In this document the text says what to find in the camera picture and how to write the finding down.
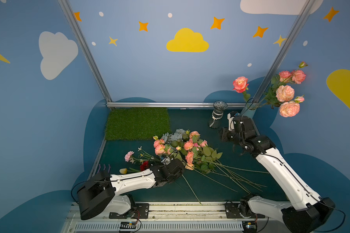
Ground small pink carnation stem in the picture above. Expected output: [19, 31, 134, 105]
[124, 147, 161, 164]

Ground single pink rose stem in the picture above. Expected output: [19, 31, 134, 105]
[233, 76, 251, 107]

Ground pale pink rose spray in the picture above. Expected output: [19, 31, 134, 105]
[260, 84, 305, 117]

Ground pink rose spray stem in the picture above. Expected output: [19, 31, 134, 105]
[267, 62, 308, 91]

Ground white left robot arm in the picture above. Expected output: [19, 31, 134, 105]
[76, 159, 185, 220]

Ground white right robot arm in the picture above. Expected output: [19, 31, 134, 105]
[219, 112, 336, 233]

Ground light blue cylinder vase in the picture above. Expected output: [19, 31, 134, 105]
[240, 103, 258, 118]

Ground clear glass vase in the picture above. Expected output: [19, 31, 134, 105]
[208, 101, 228, 129]

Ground red carnation flower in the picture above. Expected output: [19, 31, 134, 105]
[140, 161, 150, 171]

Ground pile of pink roses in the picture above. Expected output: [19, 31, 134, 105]
[152, 130, 269, 204]

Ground grey blue artificial flower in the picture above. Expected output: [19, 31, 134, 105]
[161, 129, 189, 145]

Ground purple plastic toy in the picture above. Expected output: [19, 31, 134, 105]
[96, 164, 111, 173]

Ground green artificial grass mat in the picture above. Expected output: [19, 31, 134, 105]
[105, 108, 171, 141]

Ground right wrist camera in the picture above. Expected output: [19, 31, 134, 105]
[227, 111, 238, 131]

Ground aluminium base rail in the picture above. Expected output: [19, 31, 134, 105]
[61, 202, 289, 233]

